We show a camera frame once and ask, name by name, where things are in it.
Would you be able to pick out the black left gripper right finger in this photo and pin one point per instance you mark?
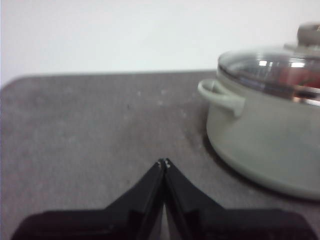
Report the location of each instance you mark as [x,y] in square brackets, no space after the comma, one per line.
[205,222]

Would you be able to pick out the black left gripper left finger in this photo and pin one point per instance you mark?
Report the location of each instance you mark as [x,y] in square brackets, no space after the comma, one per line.
[125,220]

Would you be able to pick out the glass lid with green knob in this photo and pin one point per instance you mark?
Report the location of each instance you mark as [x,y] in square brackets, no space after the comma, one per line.
[250,65]

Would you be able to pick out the pale green electric cooking pot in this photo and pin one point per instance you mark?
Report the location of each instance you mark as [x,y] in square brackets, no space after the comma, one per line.
[262,140]

